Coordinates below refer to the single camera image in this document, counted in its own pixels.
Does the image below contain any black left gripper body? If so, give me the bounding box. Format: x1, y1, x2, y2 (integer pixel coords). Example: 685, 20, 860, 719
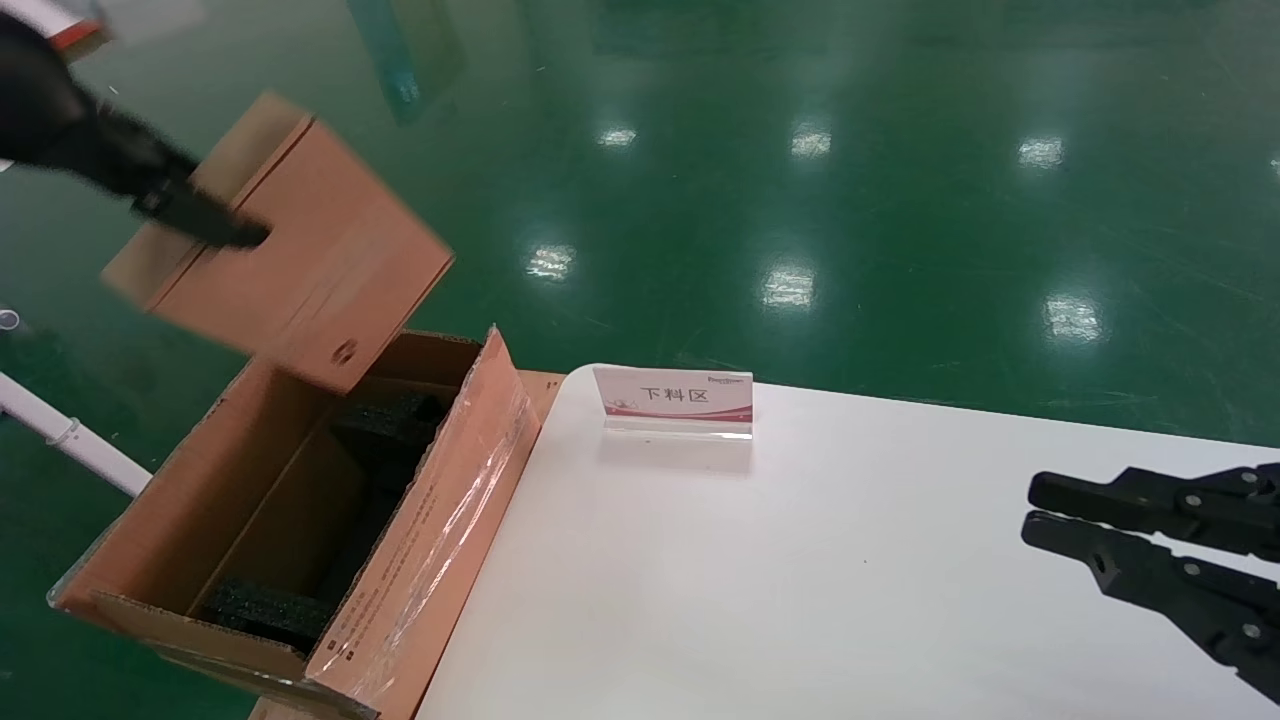
0, 10, 133, 188

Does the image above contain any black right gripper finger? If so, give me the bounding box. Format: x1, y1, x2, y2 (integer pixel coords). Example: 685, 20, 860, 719
1028, 463, 1280, 561
1020, 510, 1280, 706

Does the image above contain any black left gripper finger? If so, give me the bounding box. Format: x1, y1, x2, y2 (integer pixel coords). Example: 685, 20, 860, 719
108, 113, 271, 249

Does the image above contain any small cardboard box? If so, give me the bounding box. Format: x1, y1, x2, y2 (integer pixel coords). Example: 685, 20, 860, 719
100, 90, 457, 396

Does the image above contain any large open cardboard box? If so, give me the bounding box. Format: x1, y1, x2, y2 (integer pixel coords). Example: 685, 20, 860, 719
48, 325, 567, 720

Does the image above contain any red edged white platform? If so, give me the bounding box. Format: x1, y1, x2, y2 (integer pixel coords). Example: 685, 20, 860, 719
0, 0, 111, 56

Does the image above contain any black foam insert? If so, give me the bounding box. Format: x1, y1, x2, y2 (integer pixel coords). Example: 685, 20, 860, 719
193, 388, 459, 658

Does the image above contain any acrylic sign with red text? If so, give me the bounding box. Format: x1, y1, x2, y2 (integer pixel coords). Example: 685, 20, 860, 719
592, 365, 756, 442

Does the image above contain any white tube frame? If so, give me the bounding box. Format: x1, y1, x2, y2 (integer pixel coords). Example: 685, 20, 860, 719
0, 372, 153, 498

